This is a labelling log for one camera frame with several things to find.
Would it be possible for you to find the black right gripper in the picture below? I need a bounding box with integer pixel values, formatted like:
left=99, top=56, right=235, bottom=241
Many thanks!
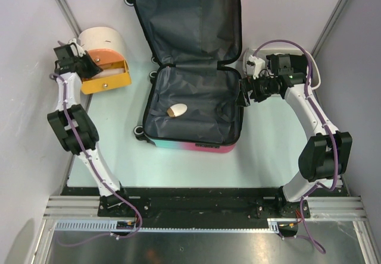
left=235, top=72, right=279, bottom=107

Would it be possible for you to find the cream and orange drawer box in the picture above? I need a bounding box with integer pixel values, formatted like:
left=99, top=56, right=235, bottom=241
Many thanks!
left=79, top=26, right=132, bottom=95

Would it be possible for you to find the white rectangular plastic basin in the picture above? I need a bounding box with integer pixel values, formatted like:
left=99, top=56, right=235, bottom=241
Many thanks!
left=242, top=48, right=321, bottom=90

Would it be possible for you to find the pink and teal kids suitcase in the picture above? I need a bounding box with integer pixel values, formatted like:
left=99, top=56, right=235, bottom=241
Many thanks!
left=124, top=0, right=243, bottom=153

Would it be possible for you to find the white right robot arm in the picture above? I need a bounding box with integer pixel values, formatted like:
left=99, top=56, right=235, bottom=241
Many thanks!
left=242, top=49, right=352, bottom=217

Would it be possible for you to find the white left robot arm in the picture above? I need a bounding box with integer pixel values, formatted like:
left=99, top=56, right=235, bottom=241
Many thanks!
left=47, top=39, right=132, bottom=216

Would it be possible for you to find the white egg-shaped case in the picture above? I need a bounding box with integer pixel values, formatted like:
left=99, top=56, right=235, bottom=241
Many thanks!
left=166, top=103, right=188, bottom=118

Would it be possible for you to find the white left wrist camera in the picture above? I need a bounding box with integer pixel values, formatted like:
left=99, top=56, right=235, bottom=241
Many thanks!
left=68, top=38, right=86, bottom=57

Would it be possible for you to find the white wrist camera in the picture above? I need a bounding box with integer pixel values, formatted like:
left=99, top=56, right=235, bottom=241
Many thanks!
left=68, top=38, right=86, bottom=57
left=245, top=55, right=266, bottom=78

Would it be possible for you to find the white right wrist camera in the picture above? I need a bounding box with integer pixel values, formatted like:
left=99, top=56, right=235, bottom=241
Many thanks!
left=245, top=55, right=266, bottom=78

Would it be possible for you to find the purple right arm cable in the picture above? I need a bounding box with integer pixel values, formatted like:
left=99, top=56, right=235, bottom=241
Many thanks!
left=254, top=39, right=343, bottom=254

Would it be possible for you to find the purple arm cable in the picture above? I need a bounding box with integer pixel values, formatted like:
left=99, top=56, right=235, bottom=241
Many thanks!
left=49, top=39, right=142, bottom=247
left=254, top=39, right=343, bottom=254

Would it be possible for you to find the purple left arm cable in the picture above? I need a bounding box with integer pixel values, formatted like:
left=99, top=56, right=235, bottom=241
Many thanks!
left=49, top=39, right=142, bottom=247

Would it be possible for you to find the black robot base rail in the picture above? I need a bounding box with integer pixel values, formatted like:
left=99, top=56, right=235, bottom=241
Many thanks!
left=60, top=187, right=349, bottom=221

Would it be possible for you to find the white slotted cable duct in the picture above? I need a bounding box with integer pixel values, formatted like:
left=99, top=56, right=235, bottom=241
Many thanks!
left=55, top=218, right=301, bottom=234

